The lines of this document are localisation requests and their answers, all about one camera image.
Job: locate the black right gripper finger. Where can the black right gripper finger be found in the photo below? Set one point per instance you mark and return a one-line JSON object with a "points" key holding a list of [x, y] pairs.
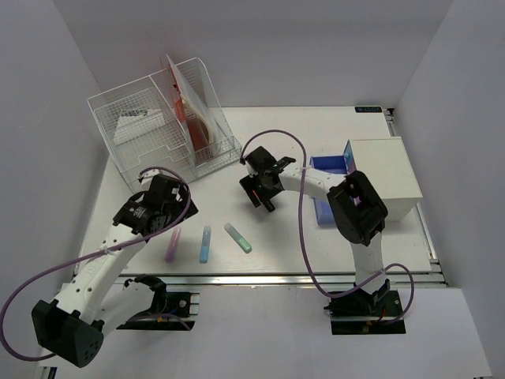
{"points": [[248, 184], [271, 193]]}

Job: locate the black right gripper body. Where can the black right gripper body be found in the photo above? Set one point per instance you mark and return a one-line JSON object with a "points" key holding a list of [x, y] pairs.
{"points": [[261, 185]]}

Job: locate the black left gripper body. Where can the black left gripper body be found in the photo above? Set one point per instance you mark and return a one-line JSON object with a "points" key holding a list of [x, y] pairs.
{"points": [[175, 210]]}

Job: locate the orange black highlighter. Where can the orange black highlighter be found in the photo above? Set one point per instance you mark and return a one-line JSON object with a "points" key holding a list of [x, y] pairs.
{"points": [[264, 200]]}

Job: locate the blue highlighter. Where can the blue highlighter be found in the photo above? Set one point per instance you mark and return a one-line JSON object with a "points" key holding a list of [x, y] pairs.
{"points": [[205, 245]]}

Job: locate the pink highlighter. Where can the pink highlighter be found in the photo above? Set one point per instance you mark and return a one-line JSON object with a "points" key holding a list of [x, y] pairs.
{"points": [[173, 245]]}

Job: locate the green highlighter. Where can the green highlighter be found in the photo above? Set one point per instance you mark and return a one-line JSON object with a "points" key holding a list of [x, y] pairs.
{"points": [[238, 238]]}

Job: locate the clear document sleeve with papers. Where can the clear document sleeve with papers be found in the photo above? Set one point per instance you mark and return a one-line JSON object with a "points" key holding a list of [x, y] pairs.
{"points": [[195, 105]]}

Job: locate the purple blue drawer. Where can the purple blue drawer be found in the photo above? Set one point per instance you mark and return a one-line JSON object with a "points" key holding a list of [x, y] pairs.
{"points": [[326, 171]]}

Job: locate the red plastic folder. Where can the red plastic folder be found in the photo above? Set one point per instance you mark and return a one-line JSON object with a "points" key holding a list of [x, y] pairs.
{"points": [[193, 127]]}

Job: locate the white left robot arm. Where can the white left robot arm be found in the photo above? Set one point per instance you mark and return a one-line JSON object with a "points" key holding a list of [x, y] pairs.
{"points": [[74, 324]]}

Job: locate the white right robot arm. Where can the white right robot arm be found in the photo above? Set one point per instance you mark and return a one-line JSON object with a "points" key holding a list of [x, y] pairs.
{"points": [[357, 209]]}

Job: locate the small blue label plate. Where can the small blue label plate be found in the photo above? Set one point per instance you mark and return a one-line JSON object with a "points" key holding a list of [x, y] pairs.
{"points": [[368, 109]]}

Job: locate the white drawer box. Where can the white drawer box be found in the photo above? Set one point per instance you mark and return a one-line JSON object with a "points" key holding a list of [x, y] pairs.
{"points": [[387, 166]]}

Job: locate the white wire file organizer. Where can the white wire file organizer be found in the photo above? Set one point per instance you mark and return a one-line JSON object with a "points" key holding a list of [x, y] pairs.
{"points": [[168, 146]]}

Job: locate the papers in wire organizer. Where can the papers in wire organizer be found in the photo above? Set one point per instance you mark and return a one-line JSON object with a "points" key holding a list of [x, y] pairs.
{"points": [[136, 123]]}

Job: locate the aluminium table rail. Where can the aluminium table rail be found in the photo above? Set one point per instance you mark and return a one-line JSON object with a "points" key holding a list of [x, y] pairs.
{"points": [[424, 279]]}

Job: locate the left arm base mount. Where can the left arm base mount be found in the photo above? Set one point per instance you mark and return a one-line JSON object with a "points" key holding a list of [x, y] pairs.
{"points": [[171, 310]]}

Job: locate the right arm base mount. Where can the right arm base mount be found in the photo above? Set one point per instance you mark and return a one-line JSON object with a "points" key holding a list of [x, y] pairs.
{"points": [[363, 314]]}

